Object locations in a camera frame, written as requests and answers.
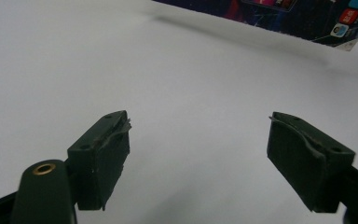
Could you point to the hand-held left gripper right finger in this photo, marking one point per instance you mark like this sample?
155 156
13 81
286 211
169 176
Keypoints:
304 165

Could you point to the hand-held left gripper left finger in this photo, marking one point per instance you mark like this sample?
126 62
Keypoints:
101 165

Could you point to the glossy magazine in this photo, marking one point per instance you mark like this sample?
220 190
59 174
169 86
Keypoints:
292 18

